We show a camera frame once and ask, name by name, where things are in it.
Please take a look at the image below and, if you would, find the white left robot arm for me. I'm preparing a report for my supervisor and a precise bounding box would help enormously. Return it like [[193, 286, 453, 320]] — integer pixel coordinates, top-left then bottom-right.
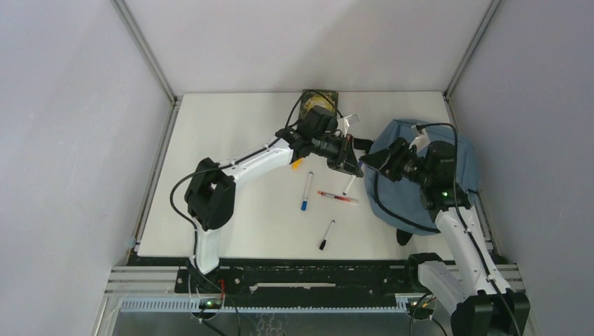
[[182, 106, 373, 292]]

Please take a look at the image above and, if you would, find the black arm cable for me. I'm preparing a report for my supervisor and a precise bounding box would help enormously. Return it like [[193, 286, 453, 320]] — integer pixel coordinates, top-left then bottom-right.
[[373, 122, 523, 336], [169, 89, 345, 336]]

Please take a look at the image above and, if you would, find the dark green forest book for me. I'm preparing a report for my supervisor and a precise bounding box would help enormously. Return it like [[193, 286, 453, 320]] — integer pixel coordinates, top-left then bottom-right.
[[299, 89, 339, 118]]

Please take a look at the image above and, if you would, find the white marker blue cap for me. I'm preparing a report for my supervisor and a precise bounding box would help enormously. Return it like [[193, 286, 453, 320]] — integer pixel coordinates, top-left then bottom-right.
[[301, 171, 314, 211]]

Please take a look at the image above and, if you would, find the blue student backpack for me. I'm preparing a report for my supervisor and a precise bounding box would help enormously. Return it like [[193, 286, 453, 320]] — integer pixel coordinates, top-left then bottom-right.
[[362, 119, 480, 246]]

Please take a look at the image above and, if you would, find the aluminium corner post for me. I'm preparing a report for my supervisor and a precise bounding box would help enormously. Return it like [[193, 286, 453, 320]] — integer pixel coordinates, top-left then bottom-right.
[[443, 0, 505, 101], [109, 0, 179, 105]]

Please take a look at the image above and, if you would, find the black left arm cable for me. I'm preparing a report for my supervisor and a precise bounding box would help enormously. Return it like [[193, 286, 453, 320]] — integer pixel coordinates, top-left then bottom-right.
[[169, 89, 345, 336]]

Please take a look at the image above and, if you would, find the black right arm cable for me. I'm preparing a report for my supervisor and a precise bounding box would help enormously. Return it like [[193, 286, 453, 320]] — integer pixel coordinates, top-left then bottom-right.
[[373, 122, 523, 336]]

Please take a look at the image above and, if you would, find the left aluminium corner post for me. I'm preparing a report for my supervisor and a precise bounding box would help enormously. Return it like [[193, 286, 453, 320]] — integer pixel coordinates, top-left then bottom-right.
[[109, 0, 179, 105]]

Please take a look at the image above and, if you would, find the white marker purple cap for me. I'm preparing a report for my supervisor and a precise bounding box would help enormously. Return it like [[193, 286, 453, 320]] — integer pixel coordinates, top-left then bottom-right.
[[342, 175, 357, 196]]

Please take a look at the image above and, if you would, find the red clear pen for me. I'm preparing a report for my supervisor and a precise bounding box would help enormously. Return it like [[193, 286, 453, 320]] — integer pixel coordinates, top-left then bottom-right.
[[317, 190, 359, 204]]

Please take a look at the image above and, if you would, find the yellow highlighter cap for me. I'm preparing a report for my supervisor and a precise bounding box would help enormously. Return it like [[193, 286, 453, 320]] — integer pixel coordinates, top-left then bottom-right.
[[291, 158, 303, 170]]

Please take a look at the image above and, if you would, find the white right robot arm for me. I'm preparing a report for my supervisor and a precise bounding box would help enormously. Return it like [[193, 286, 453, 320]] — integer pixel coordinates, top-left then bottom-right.
[[361, 137, 530, 335]]

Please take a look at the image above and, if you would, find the right aluminium corner post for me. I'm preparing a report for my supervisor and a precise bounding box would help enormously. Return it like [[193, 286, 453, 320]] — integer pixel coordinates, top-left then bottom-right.
[[443, 0, 505, 101]]

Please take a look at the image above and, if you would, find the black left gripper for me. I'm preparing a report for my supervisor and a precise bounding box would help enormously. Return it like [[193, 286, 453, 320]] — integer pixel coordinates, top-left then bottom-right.
[[311, 133, 362, 177]]

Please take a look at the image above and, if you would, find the white marker black cap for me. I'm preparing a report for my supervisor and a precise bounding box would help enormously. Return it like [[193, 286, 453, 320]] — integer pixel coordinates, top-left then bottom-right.
[[319, 220, 336, 251]]

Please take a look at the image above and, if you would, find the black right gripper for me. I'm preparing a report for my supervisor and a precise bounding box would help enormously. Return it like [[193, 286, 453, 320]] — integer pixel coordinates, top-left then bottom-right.
[[360, 135, 432, 186]]

